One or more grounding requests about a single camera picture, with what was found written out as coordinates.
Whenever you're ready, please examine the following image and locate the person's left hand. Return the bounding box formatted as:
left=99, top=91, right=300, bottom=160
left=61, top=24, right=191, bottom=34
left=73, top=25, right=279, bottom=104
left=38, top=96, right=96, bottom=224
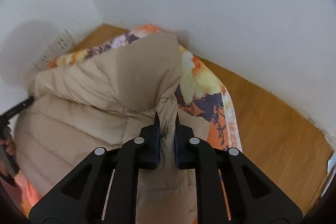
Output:
left=1, top=131, right=19, bottom=177

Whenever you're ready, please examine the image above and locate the beige quilted down jacket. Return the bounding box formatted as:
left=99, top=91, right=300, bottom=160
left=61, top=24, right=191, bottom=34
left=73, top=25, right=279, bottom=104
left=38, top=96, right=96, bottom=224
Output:
left=14, top=32, right=209, bottom=223

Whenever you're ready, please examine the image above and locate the white paper sheet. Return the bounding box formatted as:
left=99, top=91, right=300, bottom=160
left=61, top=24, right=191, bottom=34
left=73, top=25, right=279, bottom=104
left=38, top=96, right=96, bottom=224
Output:
left=321, top=152, right=336, bottom=197

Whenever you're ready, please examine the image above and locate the orange floral folded blanket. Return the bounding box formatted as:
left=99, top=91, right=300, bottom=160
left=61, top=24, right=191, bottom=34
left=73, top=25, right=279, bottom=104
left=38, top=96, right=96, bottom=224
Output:
left=1, top=25, right=240, bottom=214

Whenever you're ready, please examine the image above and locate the white middle wall socket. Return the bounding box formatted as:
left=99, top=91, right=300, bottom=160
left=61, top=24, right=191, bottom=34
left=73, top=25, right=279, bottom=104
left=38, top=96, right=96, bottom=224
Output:
left=34, top=51, right=56, bottom=71

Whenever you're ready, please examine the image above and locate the white double wall socket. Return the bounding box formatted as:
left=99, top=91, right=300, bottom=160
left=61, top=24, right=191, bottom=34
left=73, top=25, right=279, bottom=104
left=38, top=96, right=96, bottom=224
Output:
left=50, top=29, right=76, bottom=55

